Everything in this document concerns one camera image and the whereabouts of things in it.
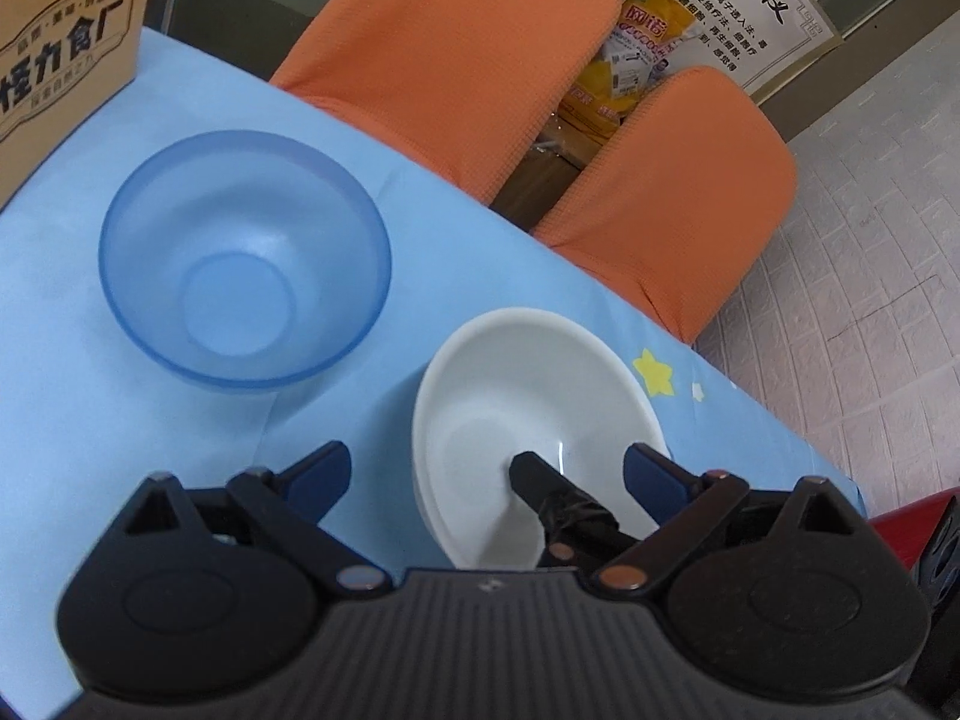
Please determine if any white ceramic bowl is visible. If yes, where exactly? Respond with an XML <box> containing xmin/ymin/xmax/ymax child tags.
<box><xmin>411</xmin><ymin>307</ymin><xmax>668</xmax><ymax>571</ymax></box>

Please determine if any brown cardboard box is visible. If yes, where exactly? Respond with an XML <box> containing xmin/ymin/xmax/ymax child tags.
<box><xmin>0</xmin><ymin>0</ymin><xmax>163</xmax><ymax>212</ymax></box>

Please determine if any framed text poster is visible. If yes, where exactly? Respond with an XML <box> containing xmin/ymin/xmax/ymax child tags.
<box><xmin>651</xmin><ymin>0</ymin><xmax>842</xmax><ymax>103</ymax></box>

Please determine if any translucent blue plastic bowl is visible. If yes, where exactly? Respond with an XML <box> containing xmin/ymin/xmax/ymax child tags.
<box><xmin>100</xmin><ymin>130</ymin><xmax>393</xmax><ymax>392</ymax></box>

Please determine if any orange fabric chair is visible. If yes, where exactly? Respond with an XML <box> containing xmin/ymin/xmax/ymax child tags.
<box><xmin>268</xmin><ymin>0</ymin><xmax>625</xmax><ymax>208</ymax></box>
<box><xmin>535</xmin><ymin>67</ymin><xmax>798</xmax><ymax>344</ymax></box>

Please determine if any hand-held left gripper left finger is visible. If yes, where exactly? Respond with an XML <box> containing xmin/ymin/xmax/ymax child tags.
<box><xmin>120</xmin><ymin>441</ymin><xmax>385</xmax><ymax>597</ymax></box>

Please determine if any yellow snack bag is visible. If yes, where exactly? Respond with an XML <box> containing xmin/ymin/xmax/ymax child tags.
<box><xmin>559</xmin><ymin>0</ymin><xmax>711</xmax><ymax>158</ymax></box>

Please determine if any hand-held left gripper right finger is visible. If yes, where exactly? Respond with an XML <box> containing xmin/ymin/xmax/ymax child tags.
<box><xmin>591</xmin><ymin>444</ymin><xmax>865</xmax><ymax>596</ymax></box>

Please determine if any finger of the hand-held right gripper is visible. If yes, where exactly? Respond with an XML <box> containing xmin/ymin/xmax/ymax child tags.
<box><xmin>510</xmin><ymin>452</ymin><xmax>647</xmax><ymax>569</ymax></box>

